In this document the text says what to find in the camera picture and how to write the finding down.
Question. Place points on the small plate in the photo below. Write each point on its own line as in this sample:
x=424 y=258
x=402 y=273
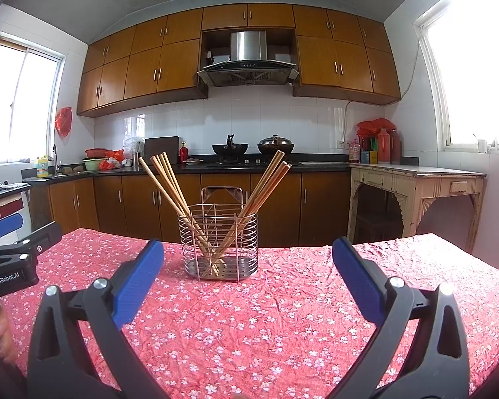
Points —
x=192 y=161

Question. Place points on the yellow seasoning box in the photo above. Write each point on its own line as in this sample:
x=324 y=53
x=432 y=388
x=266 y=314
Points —
x=374 y=157

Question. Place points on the steel range hood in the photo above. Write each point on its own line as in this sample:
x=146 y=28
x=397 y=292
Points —
x=248 y=45

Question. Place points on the pink label bottle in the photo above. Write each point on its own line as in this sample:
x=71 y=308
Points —
x=354 y=153

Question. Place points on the red basin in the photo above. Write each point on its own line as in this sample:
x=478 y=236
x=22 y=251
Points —
x=95 y=153

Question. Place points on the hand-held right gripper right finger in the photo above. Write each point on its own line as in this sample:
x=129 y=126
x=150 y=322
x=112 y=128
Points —
x=357 y=282

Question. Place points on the person's left hand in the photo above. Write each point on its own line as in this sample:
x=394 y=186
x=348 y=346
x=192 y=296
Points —
x=4 y=332

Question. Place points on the dark brown bottle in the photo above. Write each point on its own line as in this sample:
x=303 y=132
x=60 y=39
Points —
x=395 y=149

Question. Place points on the black gas stove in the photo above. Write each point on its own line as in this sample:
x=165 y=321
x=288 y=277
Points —
x=253 y=163

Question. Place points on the black kitchen countertop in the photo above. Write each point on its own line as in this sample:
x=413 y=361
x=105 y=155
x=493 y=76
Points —
x=324 y=167

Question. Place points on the bright casement window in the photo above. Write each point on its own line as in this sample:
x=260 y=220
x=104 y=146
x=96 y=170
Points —
x=474 y=83

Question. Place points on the white plastic bag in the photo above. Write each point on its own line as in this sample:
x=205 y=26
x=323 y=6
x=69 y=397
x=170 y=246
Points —
x=133 y=143

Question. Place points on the sliding window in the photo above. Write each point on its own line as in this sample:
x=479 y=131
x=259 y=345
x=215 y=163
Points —
x=20 y=104

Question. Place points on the yellow detergent bottle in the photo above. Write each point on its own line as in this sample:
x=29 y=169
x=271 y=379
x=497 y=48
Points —
x=42 y=168

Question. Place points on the dark cutting board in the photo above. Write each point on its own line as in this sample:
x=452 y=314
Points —
x=166 y=143

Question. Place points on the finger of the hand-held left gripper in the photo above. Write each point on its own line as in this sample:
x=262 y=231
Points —
x=45 y=235
x=6 y=224

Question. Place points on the hanging red plastic bag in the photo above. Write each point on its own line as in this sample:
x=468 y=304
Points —
x=63 y=121

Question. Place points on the steel cup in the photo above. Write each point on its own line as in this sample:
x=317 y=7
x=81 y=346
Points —
x=136 y=160

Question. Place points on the wooden base cabinets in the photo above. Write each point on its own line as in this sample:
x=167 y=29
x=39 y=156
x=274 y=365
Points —
x=120 y=203

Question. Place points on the metal faucet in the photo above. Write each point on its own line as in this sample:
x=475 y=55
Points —
x=55 y=160

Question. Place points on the red floral tablecloth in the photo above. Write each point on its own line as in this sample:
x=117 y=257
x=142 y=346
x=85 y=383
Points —
x=274 y=332

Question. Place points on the tall red bottle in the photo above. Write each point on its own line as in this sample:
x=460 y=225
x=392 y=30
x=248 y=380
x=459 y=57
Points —
x=383 y=147

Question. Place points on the wooden wall cabinets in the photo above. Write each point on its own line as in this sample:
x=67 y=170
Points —
x=141 y=70

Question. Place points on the green basin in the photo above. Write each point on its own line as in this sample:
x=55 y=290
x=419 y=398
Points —
x=92 y=164

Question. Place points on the lidded dark wok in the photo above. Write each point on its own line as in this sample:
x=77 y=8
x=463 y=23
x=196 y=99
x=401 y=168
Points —
x=275 y=144

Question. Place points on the white cup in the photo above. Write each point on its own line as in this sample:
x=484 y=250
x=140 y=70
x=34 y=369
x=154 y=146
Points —
x=482 y=146

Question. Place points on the small red bottle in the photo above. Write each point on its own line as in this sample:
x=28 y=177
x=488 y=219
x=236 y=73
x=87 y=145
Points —
x=184 y=153

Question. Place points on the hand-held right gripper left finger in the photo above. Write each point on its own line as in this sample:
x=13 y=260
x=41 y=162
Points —
x=137 y=282

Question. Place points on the crumpled red plastic bags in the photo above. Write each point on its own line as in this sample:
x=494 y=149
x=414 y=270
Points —
x=114 y=157

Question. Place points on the cream wooden side table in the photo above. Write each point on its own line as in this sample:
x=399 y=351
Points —
x=420 y=170

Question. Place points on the blue seasoning box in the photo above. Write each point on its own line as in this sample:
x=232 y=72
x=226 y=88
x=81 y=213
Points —
x=364 y=158

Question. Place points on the black wok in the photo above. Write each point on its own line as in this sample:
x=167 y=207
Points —
x=228 y=148

